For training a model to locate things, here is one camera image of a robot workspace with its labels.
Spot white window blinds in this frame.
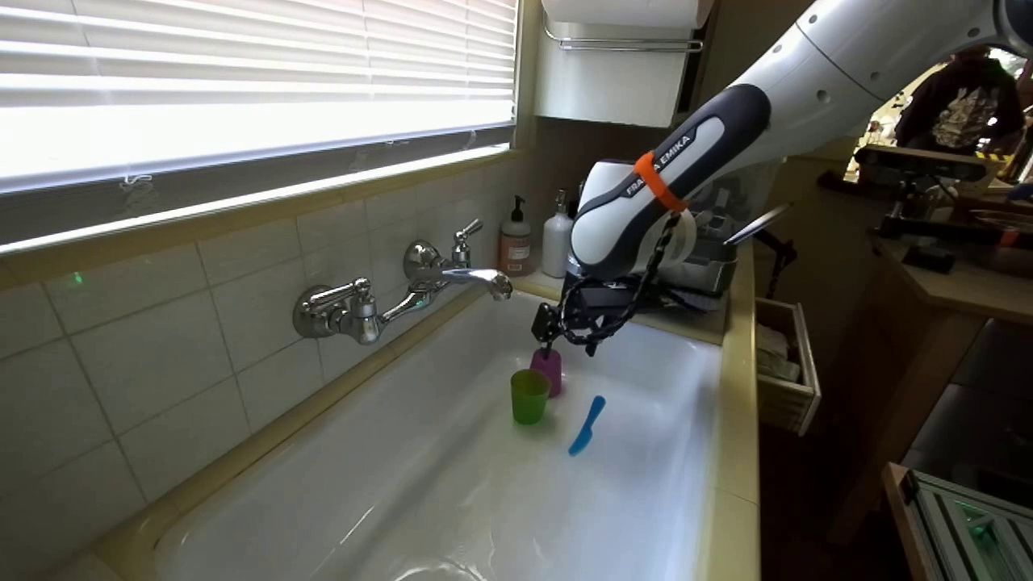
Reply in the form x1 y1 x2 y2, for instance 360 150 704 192
0 0 522 201

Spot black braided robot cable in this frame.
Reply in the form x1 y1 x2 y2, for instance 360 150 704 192
547 207 690 351

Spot purple plastic cup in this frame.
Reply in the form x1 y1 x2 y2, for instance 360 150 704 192
530 346 569 399

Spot wooden side table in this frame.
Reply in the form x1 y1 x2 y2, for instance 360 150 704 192
868 222 1033 332

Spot white pump bottle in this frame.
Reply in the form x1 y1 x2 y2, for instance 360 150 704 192
537 189 574 281

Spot wooden drawer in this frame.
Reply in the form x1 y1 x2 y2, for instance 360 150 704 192
753 293 823 439

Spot blue plastic knife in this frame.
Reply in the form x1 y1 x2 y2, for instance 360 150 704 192
566 394 610 459

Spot wire dish rack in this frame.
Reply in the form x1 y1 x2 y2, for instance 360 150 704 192
651 202 749 315

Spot green plastic cup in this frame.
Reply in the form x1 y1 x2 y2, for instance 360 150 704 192
506 368 552 430

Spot chrome wall faucet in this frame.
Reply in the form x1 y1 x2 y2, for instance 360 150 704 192
289 215 516 348

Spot white sink basin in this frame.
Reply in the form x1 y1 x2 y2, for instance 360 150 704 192
148 287 725 581

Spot white wall cabinet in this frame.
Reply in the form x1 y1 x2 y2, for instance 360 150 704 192
533 0 716 133

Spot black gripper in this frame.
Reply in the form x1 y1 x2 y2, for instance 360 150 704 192
533 271 648 359

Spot orange label soap bottle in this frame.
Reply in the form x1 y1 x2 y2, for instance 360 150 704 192
493 192 538 276

